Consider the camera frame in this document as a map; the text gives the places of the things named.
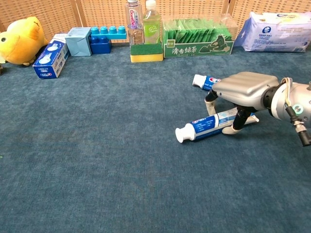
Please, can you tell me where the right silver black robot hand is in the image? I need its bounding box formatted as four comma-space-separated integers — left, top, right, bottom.
205, 71, 279, 135

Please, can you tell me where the blue white Crest toothpaste tube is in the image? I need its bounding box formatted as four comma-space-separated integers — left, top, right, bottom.
192, 74, 222, 92
175, 108, 259, 144

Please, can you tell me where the blue toothpaste carton box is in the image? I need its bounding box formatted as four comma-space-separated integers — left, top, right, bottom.
32, 33, 70, 80

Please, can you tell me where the white blue tissue pack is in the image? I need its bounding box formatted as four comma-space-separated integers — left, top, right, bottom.
235, 11, 311, 53

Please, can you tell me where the green tea bag box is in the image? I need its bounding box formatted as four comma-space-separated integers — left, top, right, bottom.
162, 14, 239, 58

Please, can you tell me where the green yellow sponge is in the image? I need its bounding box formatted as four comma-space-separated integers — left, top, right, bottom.
130, 43, 164, 63

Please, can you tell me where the green tea drink bottle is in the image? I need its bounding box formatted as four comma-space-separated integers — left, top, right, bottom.
142, 0, 162, 45

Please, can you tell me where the clear bottle with pink label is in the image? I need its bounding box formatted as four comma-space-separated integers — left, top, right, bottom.
124, 0, 144, 47

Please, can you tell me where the long light blue building block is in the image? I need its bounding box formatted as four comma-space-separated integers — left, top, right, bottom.
90, 26, 127, 41

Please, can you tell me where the dark blue building block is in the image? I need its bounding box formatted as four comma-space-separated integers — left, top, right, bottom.
89, 36, 112, 54

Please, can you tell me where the teal table cloth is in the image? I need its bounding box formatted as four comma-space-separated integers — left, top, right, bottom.
0, 46, 311, 233

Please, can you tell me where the light blue small carton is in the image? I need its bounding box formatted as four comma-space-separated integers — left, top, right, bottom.
65, 27, 92, 57

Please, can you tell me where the woven rattan folding screen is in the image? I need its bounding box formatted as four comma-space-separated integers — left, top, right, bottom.
0, 0, 311, 47

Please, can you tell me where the yellow chick plush toy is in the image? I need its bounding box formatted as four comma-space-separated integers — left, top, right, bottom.
0, 16, 49, 67

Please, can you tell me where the right arm wrist cable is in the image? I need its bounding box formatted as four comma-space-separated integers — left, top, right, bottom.
280, 77, 311, 147

